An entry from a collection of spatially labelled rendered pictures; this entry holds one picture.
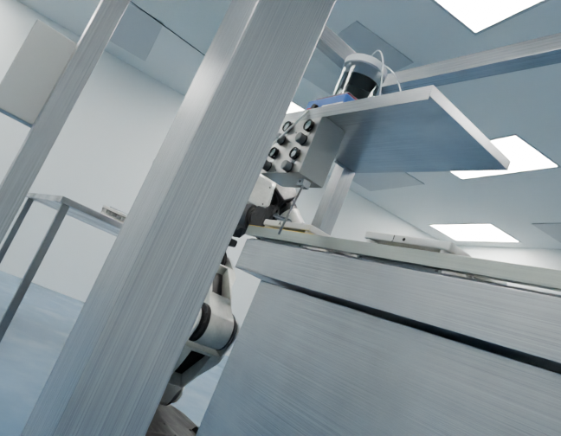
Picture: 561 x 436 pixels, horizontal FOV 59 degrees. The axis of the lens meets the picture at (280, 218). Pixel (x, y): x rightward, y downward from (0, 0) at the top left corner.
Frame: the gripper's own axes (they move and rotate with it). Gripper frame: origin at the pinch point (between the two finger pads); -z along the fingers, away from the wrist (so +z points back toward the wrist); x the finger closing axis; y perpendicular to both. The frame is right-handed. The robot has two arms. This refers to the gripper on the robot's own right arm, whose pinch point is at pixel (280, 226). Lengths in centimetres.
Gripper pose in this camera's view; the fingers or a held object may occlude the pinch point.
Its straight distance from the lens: 163.9
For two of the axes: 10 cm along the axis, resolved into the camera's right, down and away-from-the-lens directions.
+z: -8.7, -2.7, 4.2
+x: -3.7, 9.1, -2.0
